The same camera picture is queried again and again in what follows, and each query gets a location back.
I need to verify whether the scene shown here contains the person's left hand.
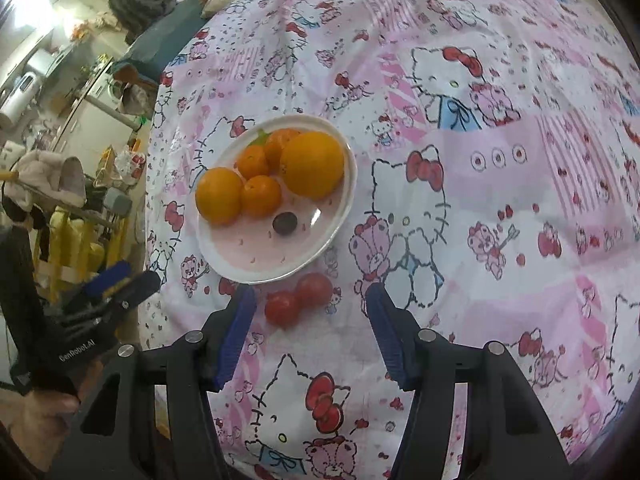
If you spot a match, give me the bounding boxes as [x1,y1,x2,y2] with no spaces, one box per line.
[0,391,82,467]

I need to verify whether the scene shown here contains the white plastic bag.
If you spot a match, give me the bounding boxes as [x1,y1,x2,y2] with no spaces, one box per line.
[114,146,147,187]

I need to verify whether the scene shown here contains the pile of clothes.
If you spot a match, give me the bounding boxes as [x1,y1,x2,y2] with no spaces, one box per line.
[114,0,236,86]

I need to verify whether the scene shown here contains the beige jacket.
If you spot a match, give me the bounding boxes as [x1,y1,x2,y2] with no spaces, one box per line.
[4,149,89,211]

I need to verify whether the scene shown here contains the small mandarin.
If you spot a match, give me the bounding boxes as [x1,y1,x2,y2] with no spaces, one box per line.
[235,145,271,181]
[241,175,283,218]
[264,128,302,176]

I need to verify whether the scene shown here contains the red tomato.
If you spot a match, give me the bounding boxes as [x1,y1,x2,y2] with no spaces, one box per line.
[264,291,302,330]
[296,272,334,308]

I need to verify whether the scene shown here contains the large orange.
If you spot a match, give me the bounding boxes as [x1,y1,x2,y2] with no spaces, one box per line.
[279,130,347,200]

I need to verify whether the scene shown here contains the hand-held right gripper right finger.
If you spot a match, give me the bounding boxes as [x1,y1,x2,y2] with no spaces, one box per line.
[366,282,576,480]

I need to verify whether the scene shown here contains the pink cartoon printed blanket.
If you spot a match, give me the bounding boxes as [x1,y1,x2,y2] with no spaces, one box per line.
[137,0,640,480]

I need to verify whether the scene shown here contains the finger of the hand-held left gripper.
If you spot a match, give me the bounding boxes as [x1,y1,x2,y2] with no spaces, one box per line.
[99,270,162,327]
[80,261,133,303]

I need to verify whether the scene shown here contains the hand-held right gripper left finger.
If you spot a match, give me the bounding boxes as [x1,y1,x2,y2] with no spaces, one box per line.
[50,285,257,480]

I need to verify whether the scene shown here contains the pink strawberry print plate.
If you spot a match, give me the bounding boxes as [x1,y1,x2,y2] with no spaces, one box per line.
[196,114,358,285]

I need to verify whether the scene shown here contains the yellow frame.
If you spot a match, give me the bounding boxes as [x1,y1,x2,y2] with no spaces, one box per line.
[34,204,127,303]

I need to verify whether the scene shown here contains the medium orange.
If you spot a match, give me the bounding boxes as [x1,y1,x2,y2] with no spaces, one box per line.
[195,167,245,226]

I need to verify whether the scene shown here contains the dark purple grape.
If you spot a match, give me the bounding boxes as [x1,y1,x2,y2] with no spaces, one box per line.
[273,212,299,236]

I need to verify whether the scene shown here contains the grey box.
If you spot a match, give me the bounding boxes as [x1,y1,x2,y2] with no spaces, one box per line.
[102,189,134,217]

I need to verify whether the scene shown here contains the white kitchen appliance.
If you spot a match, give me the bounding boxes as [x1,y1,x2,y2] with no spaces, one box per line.
[0,72,42,117]

